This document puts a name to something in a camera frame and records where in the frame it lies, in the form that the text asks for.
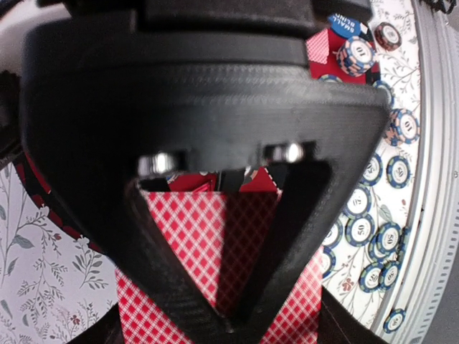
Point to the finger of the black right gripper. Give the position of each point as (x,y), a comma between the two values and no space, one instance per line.
(201,143)

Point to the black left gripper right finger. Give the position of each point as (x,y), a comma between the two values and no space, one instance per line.
(338,326)

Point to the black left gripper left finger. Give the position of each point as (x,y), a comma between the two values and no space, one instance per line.
(105,331)

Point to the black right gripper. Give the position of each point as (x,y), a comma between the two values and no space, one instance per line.
(292,19)

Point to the face down card seat four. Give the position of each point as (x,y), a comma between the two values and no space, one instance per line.
(318,47)

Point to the blue small blind button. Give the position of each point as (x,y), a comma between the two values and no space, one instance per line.
(346,27)

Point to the green chip table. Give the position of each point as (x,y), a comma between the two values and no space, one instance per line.
(328,261)
(334,236)

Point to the green chip mat seat four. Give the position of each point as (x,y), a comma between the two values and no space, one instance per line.
(330,78)

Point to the blue chip stack seat four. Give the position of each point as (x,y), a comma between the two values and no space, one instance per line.
(356,56)

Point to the brown 100 poker chip stack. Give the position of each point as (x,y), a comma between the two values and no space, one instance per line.
(388,36)

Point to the green chip front cluster top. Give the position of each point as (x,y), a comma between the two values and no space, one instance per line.
(384,242)

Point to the green chip cluster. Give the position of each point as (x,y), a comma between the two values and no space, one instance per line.
(403,242)
(384,242)

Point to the green chip mat edge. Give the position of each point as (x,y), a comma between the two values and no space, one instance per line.
(359,203)

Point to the red backed card deck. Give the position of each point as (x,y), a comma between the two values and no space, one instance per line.
(217,238)

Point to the round red black poker mat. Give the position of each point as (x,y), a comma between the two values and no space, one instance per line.
(54,215)

